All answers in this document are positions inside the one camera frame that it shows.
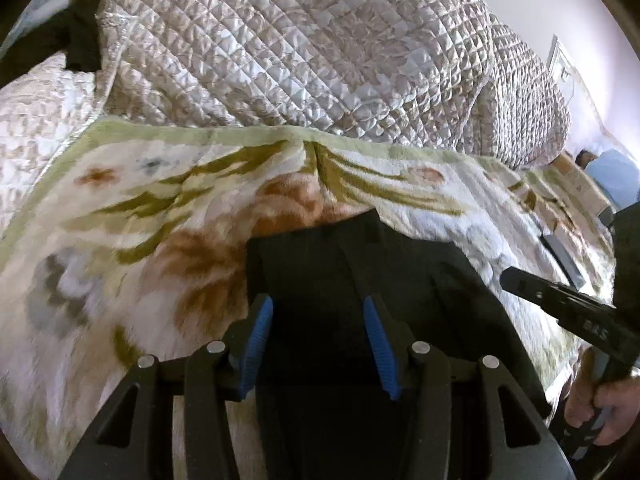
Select black pants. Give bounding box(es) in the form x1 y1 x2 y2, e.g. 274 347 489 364
246 211 550 479

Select person in blue shirt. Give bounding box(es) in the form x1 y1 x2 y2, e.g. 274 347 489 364
575 150 640 209

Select fleece floral blanket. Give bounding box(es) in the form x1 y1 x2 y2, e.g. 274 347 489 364
1 119 615 479

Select right hand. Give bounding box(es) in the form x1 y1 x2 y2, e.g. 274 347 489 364
564 349 640 446

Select dark clothes pile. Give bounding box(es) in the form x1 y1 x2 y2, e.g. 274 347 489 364
1 0 102 87

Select black phone on bed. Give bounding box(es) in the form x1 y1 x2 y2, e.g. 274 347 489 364
540 234 586 290

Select quilted beige comforter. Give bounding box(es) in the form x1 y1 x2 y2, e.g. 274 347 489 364
1 0 568 221

